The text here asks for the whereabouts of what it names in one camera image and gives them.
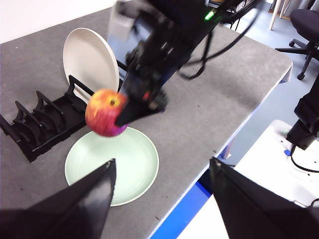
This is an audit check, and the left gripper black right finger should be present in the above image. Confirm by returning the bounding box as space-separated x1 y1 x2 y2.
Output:
210 157 319 239

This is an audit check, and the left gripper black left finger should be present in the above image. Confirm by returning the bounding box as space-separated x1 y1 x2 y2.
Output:
0 158 117 239

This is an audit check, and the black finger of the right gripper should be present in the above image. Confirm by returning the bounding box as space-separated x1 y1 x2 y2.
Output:
115 98 165 126

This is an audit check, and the red apple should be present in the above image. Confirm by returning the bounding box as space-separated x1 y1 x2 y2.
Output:
85 89 129 137

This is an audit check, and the green plate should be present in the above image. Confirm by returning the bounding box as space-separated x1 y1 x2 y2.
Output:
64 126 160 207

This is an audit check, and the blue plate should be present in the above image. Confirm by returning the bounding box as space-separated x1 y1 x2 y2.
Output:
111 18 155 73

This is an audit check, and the white plate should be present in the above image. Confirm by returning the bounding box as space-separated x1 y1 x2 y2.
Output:
62 27 120 105

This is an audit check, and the black plate rack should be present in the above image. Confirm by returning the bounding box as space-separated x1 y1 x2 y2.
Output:
0 74 128 163

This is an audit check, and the pale furniture leg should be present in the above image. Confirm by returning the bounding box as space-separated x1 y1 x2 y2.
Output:
269 0 287 31

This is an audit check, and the black office chair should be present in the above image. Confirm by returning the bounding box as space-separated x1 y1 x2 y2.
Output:
275 8 319 81

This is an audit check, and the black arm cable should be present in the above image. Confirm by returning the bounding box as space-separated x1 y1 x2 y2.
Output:
178 0 262 80

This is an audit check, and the pale grey camera box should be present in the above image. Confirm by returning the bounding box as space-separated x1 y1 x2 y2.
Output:
109 1 137 48

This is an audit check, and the black base cable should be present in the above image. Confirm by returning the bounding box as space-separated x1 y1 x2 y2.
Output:
290 144 319 173

